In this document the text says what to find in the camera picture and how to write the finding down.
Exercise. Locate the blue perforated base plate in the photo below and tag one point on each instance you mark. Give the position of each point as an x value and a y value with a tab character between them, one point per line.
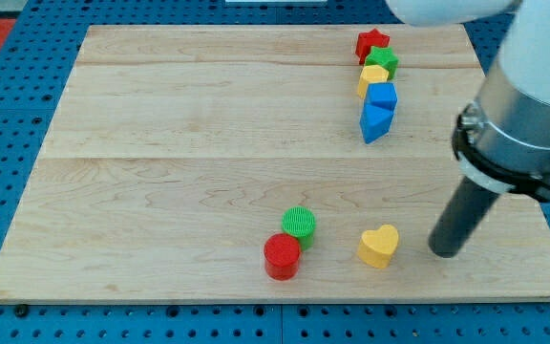
36	58

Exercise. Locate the blue cube block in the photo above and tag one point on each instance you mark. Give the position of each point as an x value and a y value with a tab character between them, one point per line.
382	95

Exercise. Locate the red star block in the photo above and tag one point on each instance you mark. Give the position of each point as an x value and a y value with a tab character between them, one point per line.
367	40

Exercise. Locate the light wooden board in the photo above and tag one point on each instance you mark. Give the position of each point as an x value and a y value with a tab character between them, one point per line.
174	152

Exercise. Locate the red cylinder block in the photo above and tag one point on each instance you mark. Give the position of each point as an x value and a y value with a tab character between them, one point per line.
282	253

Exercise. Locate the green cylinder block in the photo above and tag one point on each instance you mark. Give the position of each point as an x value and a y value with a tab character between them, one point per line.
300	223

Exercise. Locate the yellow heart block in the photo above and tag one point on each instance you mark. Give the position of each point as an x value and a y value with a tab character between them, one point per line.
377	246

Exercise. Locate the green star block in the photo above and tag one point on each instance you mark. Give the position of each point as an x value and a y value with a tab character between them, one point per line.
385	58

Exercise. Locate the blue triangle block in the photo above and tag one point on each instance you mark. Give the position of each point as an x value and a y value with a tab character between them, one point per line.
375	122

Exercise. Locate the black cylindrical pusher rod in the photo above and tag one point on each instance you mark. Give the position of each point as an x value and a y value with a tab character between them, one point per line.
461	216

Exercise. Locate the yellow rounded block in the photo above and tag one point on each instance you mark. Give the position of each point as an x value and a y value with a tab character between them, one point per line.
371	74

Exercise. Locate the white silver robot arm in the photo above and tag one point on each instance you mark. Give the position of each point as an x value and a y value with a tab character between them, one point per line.
502	138

